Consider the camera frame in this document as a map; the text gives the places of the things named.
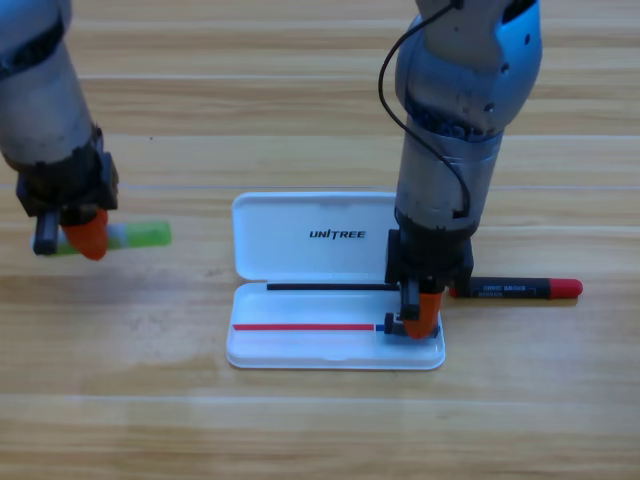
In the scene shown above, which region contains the red black marker pen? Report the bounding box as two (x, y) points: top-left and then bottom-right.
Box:
(448, 276), (584, 301)

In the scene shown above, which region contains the white Unitree pencil case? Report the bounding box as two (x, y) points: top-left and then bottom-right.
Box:
(225, 191), (447, 372)

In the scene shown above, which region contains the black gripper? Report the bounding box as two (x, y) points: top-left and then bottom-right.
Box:
(14, 127), (120, 262)
(384, 227), (475, 341)

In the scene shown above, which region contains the black eraser white print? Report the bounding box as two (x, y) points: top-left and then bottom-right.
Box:
(383, 311), (442, 340)

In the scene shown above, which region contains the green white glue stick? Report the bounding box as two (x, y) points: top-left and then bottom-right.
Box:
(30, 220), (173, 257)

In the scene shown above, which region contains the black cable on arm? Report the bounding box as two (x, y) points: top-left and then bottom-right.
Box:
(378, 0), (472, 221)

